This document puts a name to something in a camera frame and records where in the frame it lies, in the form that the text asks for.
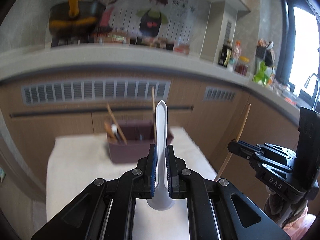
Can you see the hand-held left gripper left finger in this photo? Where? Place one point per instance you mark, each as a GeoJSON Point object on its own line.
{"type": "Point", "coordinates": [153, 175]}

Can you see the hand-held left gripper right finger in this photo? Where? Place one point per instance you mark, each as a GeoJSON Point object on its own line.
{"type": "Point", "coordinates": [170, 175]}

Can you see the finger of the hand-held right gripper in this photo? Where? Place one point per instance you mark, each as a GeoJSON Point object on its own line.
{"type": "Point", "coordinates": [240, 151]}
{"type": "Point", "coordinates": [252, 146]}

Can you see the light wooden chopstick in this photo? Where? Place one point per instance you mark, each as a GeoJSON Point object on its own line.
{"type": "Point", "coordinates": [121, 136]}
{"type": "Point", "coordinates": [241, 127]}
{"type": "Point", "coordinates": [153, 105]}
{"type": "Point", "coordinates": [113, 117]}

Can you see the brown plastic utensil holder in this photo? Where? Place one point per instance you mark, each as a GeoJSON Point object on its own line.
{"type": "Point", "coordinates": [135, 151]}

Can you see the white plastic spoon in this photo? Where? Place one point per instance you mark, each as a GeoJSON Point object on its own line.
{"type": "Point", "coordinates": [161, 130]}

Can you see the white ball-tipped dark utensil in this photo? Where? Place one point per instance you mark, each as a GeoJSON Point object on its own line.
{"type": "Point", "coordinates": [114, 129]}

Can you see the wooden spoon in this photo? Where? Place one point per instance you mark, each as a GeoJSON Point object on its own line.
{"type": "Point", "coordinates": [108, 130]}

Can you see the orange utensils in rack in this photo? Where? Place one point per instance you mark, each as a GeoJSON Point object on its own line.
{"type": "Point", "coordinates": [262, 42]}

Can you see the short grey vent grille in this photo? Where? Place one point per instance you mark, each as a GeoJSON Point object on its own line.
{"type": "Point", "coordinates": [220, 94]}

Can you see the pink clothing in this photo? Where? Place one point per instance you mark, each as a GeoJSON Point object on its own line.
{"type": "Point", "coordinates": [302, 220]}

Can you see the metal sink faucet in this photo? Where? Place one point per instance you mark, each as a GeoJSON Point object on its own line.
{"type": "Point", "coordinates": [315, 87]}

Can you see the green plastic bag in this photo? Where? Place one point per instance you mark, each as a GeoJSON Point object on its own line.
{"type": "Point", "coordinates": [261, 75]}

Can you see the white fringed cloth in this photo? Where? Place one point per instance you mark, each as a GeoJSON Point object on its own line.
{"type": "Point", "coordinates": [80, 180]}

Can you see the yellow-lidded jar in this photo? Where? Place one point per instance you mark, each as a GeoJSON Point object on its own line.
{"type": "Point", "coordinates": [242, 67]}

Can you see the small teal container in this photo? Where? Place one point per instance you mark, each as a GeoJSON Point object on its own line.
{"type": "Point", "coordinates": [230, 65]}

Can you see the hanging patterned cloth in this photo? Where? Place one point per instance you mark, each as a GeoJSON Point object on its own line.
{"type": "Point", "coordinates": [270, 57]}

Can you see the dark sauce bottle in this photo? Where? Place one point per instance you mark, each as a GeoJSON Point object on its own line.
{"type": "Point", "coordinates": [223, 56]}

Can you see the orange-capped clear bottle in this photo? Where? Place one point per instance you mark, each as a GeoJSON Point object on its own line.
{"type": "Point", "coordinates": [236, 51]}

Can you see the long grey vent grille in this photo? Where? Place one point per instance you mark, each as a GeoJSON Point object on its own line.
{"type": "Point", "coordinates": [95, 91]}

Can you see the white ladle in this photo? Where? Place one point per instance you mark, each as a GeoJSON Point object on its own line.
{"type": "Point", "coordinates": [270, 45]}

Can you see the window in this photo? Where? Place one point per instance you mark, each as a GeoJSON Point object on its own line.
{"type": "Point", "coordinates": [305, 42]}

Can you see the beige stone countertop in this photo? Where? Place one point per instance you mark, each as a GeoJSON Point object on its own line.
{"type": "Point", "coordinates": [125, 60]}

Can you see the boxed column with vent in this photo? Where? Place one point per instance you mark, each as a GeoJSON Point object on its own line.
{"type": "Point", "coordinates": [215, 30]}

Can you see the blurred brown packets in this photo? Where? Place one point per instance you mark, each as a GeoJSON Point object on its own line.
{"type": "Point", "coordinates": [140, 42]}

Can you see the black wall utensil rack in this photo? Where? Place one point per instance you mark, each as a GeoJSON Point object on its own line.
{"type": "Point", "coordinates": [261, 53]}

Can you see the cartoon couple wall poster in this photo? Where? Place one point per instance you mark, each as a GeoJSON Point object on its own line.
{"type": "Point", "coordinates": [180, 12]}

